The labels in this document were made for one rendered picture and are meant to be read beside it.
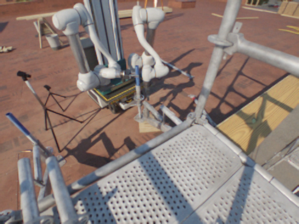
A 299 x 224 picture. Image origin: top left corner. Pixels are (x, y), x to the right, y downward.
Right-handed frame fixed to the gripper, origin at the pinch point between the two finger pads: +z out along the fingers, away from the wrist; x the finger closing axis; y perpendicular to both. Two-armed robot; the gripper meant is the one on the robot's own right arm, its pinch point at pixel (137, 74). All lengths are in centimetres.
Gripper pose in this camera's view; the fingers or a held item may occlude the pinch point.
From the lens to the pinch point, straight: 149.3
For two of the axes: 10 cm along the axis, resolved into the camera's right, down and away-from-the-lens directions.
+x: 1.1, -7.0, 7.1
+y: 0.0, -7.1, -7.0
